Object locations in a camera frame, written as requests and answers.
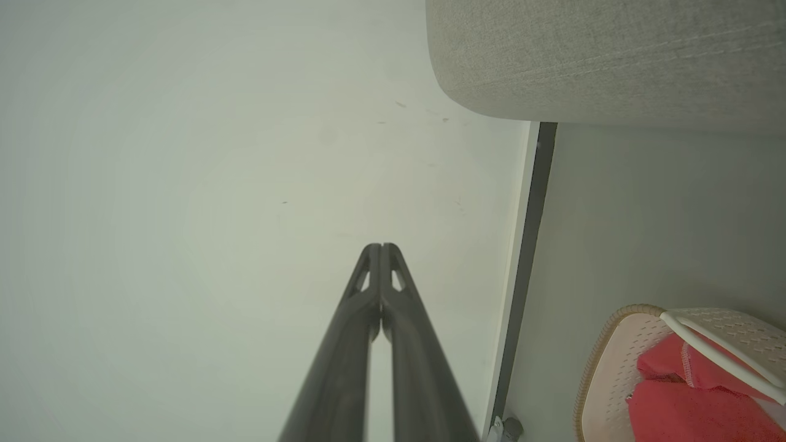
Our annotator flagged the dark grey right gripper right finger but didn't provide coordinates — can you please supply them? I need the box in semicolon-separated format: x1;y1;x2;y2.
381;243;481;442

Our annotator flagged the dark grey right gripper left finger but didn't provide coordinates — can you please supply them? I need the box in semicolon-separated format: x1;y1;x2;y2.
278;243;383;442

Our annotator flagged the red garment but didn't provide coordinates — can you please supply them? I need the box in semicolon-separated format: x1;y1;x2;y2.
626;331;786;442

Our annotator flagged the grey fabric sofa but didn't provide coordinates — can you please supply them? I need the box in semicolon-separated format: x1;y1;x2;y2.
426;0;786;137

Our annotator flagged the cream perforated laundry basket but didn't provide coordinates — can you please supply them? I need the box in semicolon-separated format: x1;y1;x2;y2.
573;304;786;442

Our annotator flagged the small grey metal bracket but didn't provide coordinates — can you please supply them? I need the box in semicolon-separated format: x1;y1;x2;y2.
485;414;524;442

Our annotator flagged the dark wall trim strip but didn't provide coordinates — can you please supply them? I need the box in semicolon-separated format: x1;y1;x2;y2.
491;122;558;424

